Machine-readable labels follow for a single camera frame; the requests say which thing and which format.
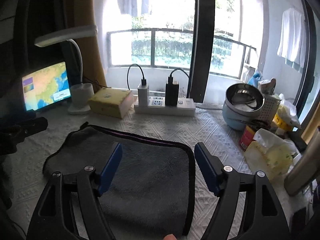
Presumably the purple and grey towel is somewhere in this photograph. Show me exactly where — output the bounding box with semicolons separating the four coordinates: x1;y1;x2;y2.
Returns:
42;123;195;237

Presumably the operator thumb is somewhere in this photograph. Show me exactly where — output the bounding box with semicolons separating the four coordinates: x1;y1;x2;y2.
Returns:
163;234;177;240

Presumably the tablet with map screen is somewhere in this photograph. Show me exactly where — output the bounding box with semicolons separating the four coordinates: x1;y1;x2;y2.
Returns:
22;62;71;111

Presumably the plastic tissue pack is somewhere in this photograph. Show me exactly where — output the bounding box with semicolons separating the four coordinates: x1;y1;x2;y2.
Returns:
244;128;299;181

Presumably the white desk lamp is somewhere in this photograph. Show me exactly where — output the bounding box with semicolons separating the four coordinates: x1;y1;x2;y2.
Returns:
34;24;98;115

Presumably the red can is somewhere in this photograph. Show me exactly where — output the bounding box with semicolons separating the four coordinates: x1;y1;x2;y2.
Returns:
239;125;256;151

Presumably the light blue pot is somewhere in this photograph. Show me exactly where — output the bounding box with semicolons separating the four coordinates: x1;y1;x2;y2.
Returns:
222;102;259;131

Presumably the yellow tissue box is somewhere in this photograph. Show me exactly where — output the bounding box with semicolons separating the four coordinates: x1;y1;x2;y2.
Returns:
88;88;135;119

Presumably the white mesh basket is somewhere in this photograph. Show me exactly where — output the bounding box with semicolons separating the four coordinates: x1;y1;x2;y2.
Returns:
257;94;281;125

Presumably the steel bowl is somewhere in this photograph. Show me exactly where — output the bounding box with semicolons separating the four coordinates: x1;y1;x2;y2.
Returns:
225;83;265;114

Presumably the white power strip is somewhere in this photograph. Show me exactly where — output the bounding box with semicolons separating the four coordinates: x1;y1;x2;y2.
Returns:
133;96;196;116

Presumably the white charger plug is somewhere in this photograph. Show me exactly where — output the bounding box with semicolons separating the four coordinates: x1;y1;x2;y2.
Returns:
137;78;149;107

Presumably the yellow curtain left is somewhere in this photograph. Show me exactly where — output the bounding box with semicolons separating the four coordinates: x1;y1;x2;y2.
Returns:
64;0;106;92

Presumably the black charger plug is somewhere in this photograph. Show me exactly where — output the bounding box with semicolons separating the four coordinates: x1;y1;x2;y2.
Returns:
165;76;179;107

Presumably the white hanging shirt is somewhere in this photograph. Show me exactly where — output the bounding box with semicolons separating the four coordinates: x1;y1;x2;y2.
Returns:
277;8;306;73

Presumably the black charger cable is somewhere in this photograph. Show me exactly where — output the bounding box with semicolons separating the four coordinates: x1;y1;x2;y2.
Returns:
126;63;147;91

